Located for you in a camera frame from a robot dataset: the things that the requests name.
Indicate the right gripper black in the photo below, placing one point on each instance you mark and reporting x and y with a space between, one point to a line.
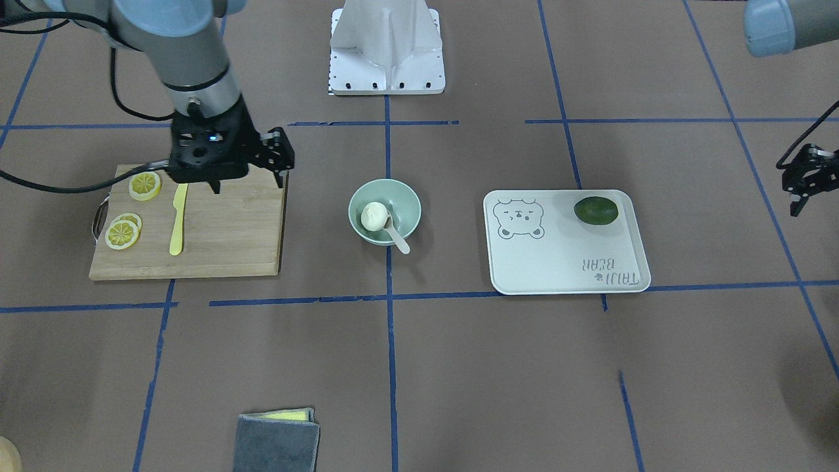
254 145

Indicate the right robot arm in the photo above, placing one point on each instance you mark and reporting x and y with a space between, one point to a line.
180 39

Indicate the white plastic tray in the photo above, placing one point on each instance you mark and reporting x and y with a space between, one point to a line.
538 246

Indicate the yellow plastic knife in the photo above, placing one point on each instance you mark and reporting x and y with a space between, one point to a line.
178 228

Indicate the green ceramic bowl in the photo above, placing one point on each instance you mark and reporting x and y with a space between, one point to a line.
400 199

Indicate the white camera pillar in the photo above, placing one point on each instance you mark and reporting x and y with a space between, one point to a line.
386 48

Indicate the white steamed bun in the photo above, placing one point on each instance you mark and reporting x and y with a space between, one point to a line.
373 216

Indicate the green avocado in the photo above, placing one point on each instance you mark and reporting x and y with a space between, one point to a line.
596 211

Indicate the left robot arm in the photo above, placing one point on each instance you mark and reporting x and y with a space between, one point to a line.
780 27

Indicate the white speckled spoon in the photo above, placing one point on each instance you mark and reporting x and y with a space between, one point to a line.
394 234

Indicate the grey folded cloth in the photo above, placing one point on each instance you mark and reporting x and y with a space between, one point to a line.
278 440

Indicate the wooden cutting board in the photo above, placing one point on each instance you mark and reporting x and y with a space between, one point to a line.
236 232

